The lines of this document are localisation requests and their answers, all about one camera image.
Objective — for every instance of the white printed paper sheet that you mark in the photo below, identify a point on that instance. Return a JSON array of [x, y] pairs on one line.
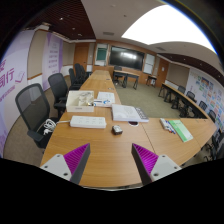
[[106, 96]]

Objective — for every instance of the white power strip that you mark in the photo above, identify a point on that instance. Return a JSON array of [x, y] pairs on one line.
[[88, 122]]

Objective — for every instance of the large black wall screen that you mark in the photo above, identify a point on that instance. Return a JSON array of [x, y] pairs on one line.
[[126, 57]]

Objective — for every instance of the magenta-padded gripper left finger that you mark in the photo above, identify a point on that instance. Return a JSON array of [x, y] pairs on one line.
[[56, 165]]

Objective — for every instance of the white book with dark stripe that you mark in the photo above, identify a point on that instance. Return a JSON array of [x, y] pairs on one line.
[[126, 113]]

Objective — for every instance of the wide white purple wall banner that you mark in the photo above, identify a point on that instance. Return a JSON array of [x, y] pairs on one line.
[[13, 76]]

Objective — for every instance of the wooden desk with dark legs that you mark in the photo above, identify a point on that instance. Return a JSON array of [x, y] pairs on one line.
[[128, 73]]

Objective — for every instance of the green and white wall board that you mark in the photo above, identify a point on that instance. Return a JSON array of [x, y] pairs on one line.
[[101, 54]]

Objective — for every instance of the small wooden desk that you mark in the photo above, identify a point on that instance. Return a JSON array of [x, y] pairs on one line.
[[152, 77]]

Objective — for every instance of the brown wooden door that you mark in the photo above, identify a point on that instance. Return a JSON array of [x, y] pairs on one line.
[[163, 71], [81, 57]]

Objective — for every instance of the group of black office chairs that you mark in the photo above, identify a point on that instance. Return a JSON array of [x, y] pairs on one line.
[[213, 115]]

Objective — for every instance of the long wooden side table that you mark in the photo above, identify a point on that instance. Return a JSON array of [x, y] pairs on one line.
[[181, 96]]

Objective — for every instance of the flat white and blue box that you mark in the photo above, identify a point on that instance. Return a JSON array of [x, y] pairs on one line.
[[101, 103]]

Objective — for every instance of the white compartment organizer box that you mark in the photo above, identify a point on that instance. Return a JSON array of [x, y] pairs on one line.
[[78, 107]]

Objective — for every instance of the group of colourful wall posters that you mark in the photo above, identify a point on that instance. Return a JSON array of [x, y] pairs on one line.
[[210, 93]]

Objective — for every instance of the white marker set box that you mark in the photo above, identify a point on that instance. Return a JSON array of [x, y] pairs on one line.
[[164, 123]]

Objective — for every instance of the large bright ceiling light panel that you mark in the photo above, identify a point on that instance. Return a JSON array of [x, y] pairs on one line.
[[170, 26]]

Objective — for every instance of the row of black office chairs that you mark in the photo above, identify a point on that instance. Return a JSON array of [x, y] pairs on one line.
[[78, 73]]

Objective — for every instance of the black chair behind desk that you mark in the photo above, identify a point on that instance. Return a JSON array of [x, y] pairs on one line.
[[118, 68]]

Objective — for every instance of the narrow purple wall banner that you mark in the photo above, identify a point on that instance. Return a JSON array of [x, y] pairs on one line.
[[52, 56]]

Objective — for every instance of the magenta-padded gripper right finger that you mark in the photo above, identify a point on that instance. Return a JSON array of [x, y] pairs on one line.
[[163, 166]]

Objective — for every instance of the black mesh office chair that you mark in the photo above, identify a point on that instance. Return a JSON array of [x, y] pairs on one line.
[[31, 106], [58, 86]]

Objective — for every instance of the green booklet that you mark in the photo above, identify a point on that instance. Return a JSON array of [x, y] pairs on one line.
[[181, 130]]

